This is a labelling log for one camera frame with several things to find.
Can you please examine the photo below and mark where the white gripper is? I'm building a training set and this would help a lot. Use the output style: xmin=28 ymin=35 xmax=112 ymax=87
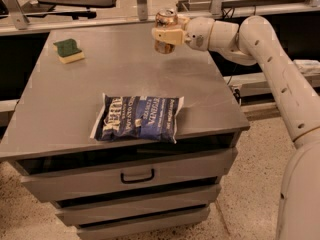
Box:
xmin=152 ymin=15 xmax=215 ymax=51

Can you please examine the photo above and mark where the orange soda can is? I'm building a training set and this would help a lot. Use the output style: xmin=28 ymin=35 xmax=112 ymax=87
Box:
xmin=153 ymin=8 xmax=178 ymax=54

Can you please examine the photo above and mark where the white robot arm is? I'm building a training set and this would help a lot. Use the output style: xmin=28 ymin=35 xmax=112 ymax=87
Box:
xmin=152 ymin=16 xmax=320 ymax=240

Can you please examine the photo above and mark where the blue chip bag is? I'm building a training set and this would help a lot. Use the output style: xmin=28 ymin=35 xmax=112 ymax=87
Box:
xmin=90 ymin=94 xmax=184 ymax=143

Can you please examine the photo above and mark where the black office chair base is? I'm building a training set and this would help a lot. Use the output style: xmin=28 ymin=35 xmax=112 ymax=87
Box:
xmin=21 ymin=0 xmax=127 ymax=21

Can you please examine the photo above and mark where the green and yellow sponge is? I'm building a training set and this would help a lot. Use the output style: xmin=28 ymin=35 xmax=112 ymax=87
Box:
xmin=54 ymin=38 xmax=85 ymax=64

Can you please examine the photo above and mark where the grey drawer cabinet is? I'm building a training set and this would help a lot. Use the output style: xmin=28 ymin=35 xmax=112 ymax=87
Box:
xmin=1 ymin=24 xmax=249 ymax=240

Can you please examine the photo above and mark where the middle grey drawer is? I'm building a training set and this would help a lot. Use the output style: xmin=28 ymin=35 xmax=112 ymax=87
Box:
xmin=56 ymin=184 xmax=221 ymax=226

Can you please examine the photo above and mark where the grey drawer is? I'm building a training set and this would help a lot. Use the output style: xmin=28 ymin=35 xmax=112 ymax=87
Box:
xmin=21 ymin=148 xmax=237 ymax=202
xmin=56 ymin=184 xmax=221 ymax=226
xmin=77 ymin=205 xmax=210 ymax=240

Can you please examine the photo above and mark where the bottom grey drawer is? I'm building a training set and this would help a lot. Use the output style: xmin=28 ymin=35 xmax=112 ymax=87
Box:
xmin=77 ymin=205 xmax=210 ymax=240

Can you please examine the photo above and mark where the top grey drawer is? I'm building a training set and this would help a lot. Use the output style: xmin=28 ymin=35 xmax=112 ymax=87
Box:
xmin=21 ymin=148 xmax=237 ymax=202

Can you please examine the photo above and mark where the black drawer handle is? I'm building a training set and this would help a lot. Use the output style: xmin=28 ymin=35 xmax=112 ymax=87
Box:
xmin=120 ymin=168 xmax=155 ymax=184

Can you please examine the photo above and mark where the metal railing frame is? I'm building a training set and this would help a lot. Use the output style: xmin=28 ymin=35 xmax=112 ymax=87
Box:
xmin=0 ymin=0 xmax=319 ymax=36

